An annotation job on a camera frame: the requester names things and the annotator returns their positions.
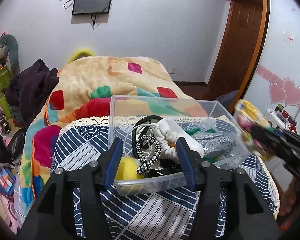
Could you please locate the white drawstring pouch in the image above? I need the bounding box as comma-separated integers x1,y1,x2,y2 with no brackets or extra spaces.
152,118,203,163

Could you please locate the green knitted cloth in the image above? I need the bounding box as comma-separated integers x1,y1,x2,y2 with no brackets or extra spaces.
184,128,221,163

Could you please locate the clear plastic storage box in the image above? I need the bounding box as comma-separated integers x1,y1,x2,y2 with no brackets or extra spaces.
109,95,249,196

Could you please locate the floral patterned cloth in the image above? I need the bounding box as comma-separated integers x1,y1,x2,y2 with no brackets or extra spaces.
234,99,275,160

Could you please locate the colourful patchwork blanket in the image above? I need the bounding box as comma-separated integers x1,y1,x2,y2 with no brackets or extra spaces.
13,55,208,215

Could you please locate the yellow tennis ball with cord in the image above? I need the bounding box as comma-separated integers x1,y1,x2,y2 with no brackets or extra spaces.
115,123,163,181

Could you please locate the yellow plush item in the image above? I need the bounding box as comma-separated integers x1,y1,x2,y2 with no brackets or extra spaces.
68,48,96,63

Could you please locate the dark purple garment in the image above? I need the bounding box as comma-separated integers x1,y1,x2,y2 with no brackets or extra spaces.
5,60,59,127

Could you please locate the grey knit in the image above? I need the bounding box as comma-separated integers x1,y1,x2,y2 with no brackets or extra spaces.
191,132,237,159

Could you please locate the white wardrobe with hearts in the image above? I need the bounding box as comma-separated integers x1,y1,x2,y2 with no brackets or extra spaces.
244,0,300,134

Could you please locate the navy white patterned tablecloth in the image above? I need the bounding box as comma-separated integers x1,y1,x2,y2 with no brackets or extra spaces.
51,116,280,239

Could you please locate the green cardboard box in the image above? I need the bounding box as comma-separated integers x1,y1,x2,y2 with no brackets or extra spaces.
0,66,12,119

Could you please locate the white suitcase with stickers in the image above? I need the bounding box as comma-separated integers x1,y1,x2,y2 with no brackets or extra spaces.
264,103,297,134

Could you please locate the brown wooden door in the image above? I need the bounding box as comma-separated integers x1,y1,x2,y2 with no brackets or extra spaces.
207,0,268,112

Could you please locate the small black wall monitor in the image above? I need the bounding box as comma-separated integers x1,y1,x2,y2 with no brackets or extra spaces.
72,0,112,15

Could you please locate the grey plush toy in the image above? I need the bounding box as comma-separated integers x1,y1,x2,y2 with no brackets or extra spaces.
0,34,20,76

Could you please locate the black and white bag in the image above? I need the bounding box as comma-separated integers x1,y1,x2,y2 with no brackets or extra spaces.
131,115,181,178

